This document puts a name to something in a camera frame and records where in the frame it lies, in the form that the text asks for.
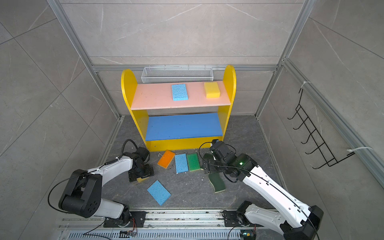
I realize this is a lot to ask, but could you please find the light blue sponge front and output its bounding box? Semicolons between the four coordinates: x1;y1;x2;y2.
147;181;171;206

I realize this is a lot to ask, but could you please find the orange sponge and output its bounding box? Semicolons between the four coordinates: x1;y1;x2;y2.
158;150;176;169

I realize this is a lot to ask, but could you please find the yellow shelf unit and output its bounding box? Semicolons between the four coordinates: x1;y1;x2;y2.
121;65;237;152

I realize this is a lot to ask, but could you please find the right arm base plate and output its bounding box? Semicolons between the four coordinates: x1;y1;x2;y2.
222;210;250;227

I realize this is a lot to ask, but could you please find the dark green curved sponge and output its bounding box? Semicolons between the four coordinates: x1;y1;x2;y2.
203;153;215;170
208;173;226;193

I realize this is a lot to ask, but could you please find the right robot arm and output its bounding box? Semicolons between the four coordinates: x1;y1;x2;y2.
206;139;324;240

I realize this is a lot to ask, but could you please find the dark green curved sponge upper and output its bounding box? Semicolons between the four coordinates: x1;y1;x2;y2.
203;153;215;170

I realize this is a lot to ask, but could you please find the dark green curved sponge lower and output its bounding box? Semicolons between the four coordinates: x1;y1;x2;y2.
208;173;226;193

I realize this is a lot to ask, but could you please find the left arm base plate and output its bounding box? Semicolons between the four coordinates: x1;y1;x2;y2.
103;211;147;228

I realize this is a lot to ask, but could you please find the light blue sponge middle row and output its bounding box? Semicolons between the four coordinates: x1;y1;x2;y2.
175;154;189;174

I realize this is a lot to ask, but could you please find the white wire mesh basket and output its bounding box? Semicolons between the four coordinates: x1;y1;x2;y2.
141;67;214;84

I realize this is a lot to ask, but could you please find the black wire hook rack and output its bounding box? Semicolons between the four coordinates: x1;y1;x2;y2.
287;89;355;170

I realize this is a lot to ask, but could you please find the green yellow sponge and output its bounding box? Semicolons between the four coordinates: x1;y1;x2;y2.
187;153;201;172

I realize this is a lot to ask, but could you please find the aluminium rail base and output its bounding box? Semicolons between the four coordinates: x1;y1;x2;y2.
54;209;284;240

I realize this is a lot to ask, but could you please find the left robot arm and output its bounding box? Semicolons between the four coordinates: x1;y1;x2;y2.
47;139;154;227

